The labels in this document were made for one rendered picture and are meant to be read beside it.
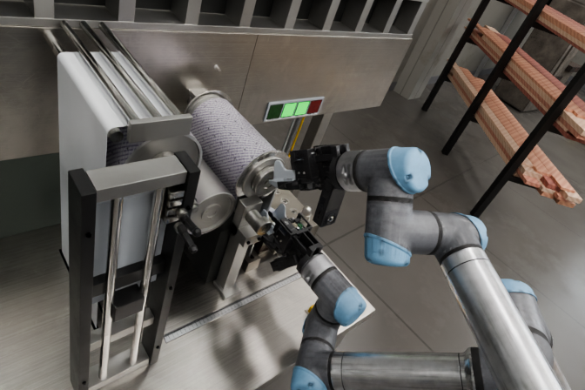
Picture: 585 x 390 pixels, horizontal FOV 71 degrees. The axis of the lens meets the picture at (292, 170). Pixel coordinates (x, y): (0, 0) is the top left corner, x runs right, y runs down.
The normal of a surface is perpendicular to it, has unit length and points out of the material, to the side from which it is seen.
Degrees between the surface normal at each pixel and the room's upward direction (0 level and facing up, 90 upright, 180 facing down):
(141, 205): 90
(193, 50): 90
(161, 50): 90
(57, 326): 0
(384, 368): 44
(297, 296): 0
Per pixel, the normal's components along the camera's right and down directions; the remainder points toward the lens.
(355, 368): -0.39, -0.55
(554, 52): -0.79, 0.18
